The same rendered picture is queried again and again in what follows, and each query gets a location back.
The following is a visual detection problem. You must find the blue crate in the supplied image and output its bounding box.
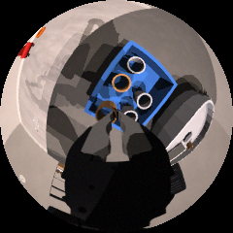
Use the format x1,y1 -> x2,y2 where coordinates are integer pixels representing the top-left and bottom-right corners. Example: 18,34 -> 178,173
84,40 -> 177,125

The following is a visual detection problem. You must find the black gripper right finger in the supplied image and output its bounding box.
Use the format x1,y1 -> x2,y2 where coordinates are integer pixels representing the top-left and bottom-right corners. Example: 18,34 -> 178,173
116,111 -> 175,177

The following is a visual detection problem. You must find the steel bushing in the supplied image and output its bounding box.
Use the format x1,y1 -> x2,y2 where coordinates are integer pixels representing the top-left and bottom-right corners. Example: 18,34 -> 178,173
133,90 -> 152,109
121,105 -> 138,121
125,56 -> 146,74

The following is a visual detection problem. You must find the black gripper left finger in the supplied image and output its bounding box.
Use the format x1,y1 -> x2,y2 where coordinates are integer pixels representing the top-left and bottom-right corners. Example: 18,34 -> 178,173
61,111 -> 115,180

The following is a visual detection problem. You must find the bronze bushing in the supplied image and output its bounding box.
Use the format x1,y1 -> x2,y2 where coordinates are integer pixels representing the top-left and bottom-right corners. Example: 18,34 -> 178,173
112,74 -> 131,92
186,142 -> 193,150
95,100 -> 117,124

